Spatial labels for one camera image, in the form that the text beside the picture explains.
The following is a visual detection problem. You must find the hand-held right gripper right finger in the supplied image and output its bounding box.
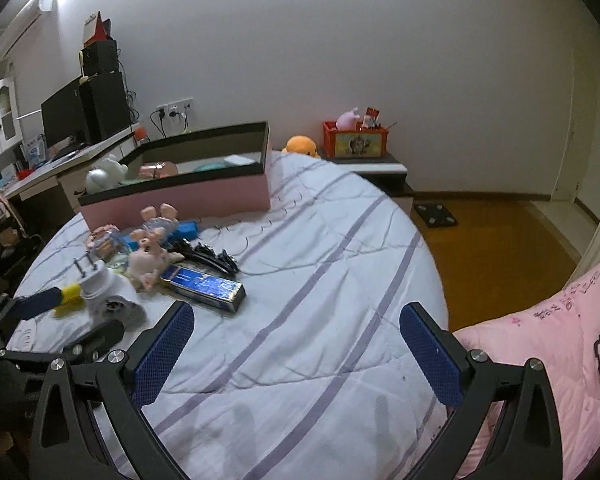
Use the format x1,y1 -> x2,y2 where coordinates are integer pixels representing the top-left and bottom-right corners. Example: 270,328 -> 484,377
399,302 -> 563,480

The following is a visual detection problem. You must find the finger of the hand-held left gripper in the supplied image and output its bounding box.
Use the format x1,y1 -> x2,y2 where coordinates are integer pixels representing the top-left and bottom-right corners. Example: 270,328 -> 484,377
0,287 -> 63,346
2,319 -> 126,362

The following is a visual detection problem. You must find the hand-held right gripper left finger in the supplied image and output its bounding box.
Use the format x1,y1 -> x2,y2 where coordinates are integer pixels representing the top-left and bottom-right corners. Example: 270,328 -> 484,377
30,301 -> 196,480

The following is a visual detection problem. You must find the yellow highlighter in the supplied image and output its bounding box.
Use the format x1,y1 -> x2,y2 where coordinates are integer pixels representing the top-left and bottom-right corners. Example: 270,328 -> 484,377
54,284 -> 87,317

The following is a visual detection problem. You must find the white travel plug adapter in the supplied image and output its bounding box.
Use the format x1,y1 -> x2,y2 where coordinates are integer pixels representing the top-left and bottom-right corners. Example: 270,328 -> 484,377
74,255 -> 147,328

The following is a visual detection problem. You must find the black hair clip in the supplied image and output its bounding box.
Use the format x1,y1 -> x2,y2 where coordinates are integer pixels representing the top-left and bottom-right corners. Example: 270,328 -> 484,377
170,240 -> 206,263
195,244 -> 241,275

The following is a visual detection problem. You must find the pink and black storage box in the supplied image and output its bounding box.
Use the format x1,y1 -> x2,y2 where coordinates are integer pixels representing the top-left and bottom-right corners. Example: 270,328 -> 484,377
77,121 -> 272,231

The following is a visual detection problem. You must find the black office chair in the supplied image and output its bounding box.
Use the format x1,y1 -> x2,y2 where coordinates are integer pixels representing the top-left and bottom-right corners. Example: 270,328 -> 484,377
0,220 -> 43,286

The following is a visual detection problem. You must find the blue rectangular tin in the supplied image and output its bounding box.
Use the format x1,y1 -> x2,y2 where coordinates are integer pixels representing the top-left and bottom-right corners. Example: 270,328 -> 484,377
159,265 -> 247,314

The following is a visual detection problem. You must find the pink pig figurine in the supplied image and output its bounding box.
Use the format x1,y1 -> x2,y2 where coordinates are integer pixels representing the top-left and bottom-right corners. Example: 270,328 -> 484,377
127,240 -> 186,291

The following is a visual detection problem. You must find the pink quilt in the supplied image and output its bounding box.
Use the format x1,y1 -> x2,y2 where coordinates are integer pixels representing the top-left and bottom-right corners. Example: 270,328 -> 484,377
452,255 -> 600,480

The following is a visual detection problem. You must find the blue plastic block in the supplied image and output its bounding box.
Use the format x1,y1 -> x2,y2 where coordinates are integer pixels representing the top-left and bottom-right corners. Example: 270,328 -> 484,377
172,219 -> 202,245

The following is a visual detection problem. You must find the white desk with drawers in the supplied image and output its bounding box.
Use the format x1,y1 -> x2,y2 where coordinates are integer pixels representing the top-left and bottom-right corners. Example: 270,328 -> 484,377
2,122 -> 143,216

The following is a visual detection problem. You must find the black bathroom scale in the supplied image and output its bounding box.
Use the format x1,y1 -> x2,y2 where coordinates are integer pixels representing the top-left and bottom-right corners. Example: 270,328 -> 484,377
412,202 -> 458,228

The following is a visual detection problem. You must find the blue printed box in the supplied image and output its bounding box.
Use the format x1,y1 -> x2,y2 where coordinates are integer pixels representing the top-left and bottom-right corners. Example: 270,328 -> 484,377
22,140 -> 48,167

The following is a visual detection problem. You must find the black computer monitor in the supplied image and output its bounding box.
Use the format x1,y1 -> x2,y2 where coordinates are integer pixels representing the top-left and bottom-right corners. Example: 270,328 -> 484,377
40,76 -> 88,148

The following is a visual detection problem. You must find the white glass-door cabinet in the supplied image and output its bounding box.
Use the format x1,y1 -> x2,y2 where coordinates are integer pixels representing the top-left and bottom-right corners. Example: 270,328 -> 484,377
0,77 -> 21,168

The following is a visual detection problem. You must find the white low cabinet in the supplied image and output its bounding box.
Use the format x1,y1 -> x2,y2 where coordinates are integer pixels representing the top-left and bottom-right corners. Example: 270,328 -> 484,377
320,152 -> 415,198

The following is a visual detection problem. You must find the black computer tower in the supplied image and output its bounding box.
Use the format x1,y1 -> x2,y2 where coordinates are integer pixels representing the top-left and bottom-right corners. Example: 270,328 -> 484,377
78,70 -> 133,143

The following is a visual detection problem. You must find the red printed crate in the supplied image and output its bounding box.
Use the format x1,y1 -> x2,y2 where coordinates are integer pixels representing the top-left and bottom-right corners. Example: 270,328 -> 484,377
322,120 -> 390,159

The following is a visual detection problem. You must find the orange octopus plush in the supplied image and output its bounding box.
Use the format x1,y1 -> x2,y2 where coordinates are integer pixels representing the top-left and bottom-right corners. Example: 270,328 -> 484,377
281,135 -> 322,159

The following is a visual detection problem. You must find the pink plush toy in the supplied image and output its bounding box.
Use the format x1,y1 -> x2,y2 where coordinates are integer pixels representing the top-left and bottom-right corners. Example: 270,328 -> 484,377
336,107 -> 361,131

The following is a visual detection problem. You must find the black speaker box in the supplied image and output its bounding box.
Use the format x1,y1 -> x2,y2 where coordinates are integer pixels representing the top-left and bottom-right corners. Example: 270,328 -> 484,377
82,40 -> 120,77

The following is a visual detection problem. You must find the white room door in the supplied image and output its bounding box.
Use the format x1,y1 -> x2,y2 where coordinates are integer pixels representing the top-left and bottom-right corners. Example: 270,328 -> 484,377
552,47 -> 600,206

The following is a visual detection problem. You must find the red and beige desk calendar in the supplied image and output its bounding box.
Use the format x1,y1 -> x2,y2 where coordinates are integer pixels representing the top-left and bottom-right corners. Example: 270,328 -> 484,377
82,10 -> 113,46

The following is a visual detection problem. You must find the black power cable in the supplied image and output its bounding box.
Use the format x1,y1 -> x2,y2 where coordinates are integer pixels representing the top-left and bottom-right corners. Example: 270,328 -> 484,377
150,107 -> 191,136

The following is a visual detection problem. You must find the white wall socket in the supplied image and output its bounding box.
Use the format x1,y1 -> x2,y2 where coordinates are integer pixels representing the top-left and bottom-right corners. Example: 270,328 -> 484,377
156,97 -> 195,118

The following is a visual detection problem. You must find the white wall air conditioner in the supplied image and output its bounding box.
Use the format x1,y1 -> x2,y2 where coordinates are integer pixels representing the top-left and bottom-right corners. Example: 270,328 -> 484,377
0,0 -> 56,58

